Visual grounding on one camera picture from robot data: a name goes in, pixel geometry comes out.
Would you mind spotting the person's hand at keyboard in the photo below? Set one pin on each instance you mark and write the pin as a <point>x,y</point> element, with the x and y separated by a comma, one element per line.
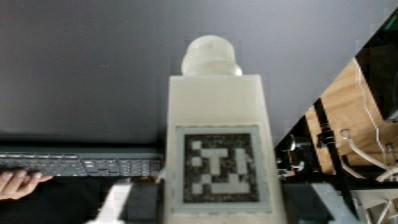
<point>19,184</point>

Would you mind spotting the white table leg with tag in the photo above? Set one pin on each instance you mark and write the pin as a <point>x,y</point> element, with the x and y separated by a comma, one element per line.
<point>221,184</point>

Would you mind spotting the wooden desk with cables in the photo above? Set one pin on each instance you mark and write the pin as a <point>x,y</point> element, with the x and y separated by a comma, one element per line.
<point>341,147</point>

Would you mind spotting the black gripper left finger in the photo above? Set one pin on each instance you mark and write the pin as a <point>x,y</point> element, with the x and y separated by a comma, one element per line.
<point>131,206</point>

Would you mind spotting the black keyboard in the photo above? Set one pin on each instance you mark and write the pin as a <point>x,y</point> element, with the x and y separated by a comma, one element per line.
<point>83,161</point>

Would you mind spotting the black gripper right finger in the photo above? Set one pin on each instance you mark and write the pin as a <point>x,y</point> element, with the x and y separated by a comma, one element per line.
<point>316,205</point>

